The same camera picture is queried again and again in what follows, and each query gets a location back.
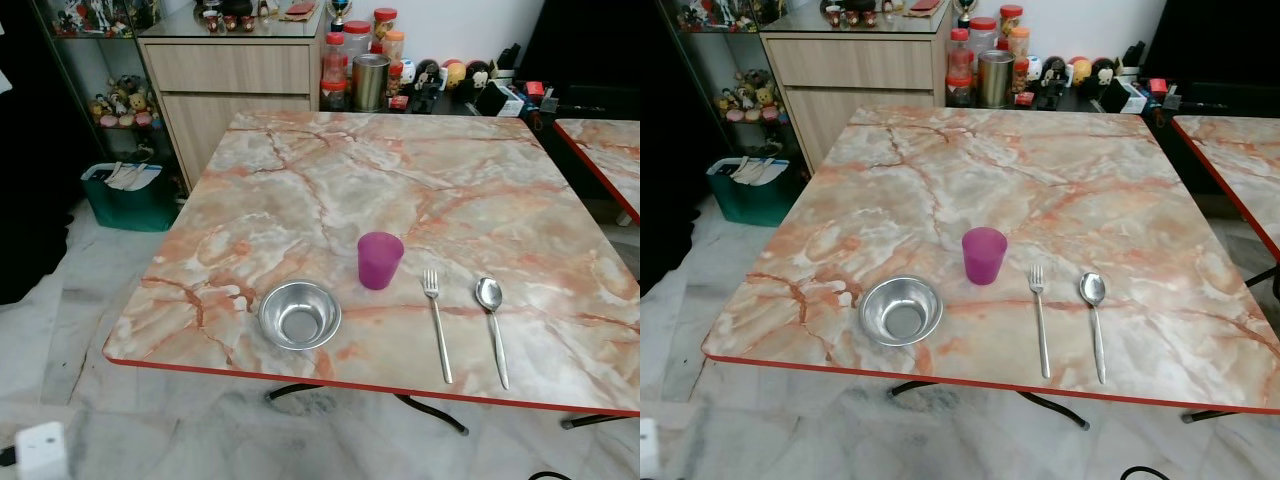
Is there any small white carton box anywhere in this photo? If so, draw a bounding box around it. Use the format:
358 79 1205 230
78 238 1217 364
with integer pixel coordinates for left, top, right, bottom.
1100 78 1148 114
478 84 526 118

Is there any stainless steel bowl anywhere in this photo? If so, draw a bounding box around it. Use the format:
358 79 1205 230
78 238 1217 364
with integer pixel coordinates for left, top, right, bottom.
858 275 944 347
258 280 343 351

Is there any steel cylindrical canister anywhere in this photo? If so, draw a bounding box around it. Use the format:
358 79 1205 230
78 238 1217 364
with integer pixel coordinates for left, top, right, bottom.
352 54 392 113
977 50 1017 109

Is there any purple plastic cup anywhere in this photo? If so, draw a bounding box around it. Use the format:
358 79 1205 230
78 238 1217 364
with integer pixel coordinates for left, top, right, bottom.
962 227 1009 286
357 231 406 292

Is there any red cap plastic bottle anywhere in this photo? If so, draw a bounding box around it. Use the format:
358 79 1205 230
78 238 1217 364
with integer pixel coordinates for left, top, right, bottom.
947 28 974 107
322 32 349 111

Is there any light wooden drawer cabinet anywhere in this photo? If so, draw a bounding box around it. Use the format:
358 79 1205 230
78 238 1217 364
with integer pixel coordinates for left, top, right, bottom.
760 28 951 171
137 30 329 189

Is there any green plastic storage box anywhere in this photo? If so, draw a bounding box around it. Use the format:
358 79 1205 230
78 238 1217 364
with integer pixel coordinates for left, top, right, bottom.
80 160 183 233
706 155 806 228

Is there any white power adapter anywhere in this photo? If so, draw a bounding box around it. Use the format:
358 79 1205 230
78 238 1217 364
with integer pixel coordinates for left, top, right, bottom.
15 421 71 480
640 418 661 480

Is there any black television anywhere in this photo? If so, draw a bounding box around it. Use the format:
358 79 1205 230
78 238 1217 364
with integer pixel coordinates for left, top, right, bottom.
520 0 641 96
1140 0 1280 91

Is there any silver metal spoon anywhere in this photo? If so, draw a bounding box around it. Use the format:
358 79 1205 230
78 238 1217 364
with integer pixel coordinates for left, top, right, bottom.
474 277 511 391
1079 272 1108 385

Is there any glass display shelf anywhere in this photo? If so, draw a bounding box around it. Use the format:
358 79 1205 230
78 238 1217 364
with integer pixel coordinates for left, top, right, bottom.
655 0 811 181
30 0 191 191

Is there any black furniture piece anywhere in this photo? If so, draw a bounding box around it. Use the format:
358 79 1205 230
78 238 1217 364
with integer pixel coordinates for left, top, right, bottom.
0 0 87 306
640 0 703 297

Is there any silver metal fork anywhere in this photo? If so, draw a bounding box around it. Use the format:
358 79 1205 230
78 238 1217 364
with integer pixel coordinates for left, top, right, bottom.
421 268 454 385
1028 264 1053 380

